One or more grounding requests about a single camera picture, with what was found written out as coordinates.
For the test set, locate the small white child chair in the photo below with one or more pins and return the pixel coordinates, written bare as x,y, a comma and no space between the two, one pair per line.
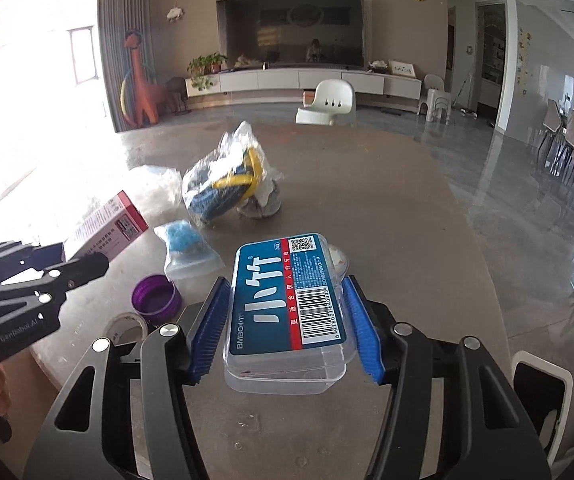
434,82

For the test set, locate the colourful hula hoop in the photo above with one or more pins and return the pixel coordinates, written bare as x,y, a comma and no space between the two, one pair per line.
124,97

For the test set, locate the white plastic chair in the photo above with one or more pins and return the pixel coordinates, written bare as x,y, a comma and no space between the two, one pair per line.
332,95

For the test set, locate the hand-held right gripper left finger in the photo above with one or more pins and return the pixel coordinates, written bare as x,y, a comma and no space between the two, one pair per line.
212,330

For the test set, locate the clear tape roll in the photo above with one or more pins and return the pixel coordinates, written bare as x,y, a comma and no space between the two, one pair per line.
112,322

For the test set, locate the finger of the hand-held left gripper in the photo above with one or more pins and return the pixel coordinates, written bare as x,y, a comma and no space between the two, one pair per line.
27,255
87,267

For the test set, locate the white plastic stool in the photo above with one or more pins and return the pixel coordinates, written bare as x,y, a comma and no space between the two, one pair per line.
434,102

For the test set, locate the crumpled clear plastic film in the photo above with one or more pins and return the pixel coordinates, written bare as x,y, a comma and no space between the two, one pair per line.
159,185

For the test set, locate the grey curtain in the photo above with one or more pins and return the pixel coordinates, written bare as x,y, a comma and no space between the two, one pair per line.
112,35

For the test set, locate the brown toy animal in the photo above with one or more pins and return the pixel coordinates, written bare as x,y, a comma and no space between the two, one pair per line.
174,92

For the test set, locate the orange dinosaur toy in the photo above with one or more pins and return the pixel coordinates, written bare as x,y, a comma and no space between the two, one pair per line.
142,90

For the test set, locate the floor mop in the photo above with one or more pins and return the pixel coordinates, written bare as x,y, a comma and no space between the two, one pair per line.
467,111

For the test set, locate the white cloud wall decoration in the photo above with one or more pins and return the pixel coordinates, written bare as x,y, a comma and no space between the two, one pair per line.
175,13

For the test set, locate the large wall television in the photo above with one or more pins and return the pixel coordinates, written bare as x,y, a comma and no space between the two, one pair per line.
277,25

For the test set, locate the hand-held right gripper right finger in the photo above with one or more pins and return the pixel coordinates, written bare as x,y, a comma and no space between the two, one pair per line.
362,330

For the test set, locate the small clear bag blue item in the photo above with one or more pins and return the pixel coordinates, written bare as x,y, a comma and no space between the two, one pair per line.
187,245

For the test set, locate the white trash bin black liner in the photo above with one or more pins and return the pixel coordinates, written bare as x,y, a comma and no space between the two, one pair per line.
534,385

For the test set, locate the clear plastic box blue label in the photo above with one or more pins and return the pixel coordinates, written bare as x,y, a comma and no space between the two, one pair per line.
277,300

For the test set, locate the green potted plant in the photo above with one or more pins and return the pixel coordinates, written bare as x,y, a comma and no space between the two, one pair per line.
207,62

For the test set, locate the orange box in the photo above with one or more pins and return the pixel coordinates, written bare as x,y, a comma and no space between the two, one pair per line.
310,98

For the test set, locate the purple plastic lid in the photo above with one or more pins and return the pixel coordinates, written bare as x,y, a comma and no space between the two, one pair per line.
167,305

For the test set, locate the red and white carton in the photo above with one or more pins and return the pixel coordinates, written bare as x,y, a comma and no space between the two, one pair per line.
112,225

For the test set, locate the long white television cabinet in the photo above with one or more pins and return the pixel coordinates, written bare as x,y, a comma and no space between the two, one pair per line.
277,80

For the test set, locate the white picture frame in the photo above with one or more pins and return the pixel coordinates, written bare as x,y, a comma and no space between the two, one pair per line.
402,68

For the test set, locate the clear bag blue yellow item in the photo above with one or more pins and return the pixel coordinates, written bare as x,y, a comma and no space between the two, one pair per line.
227,185

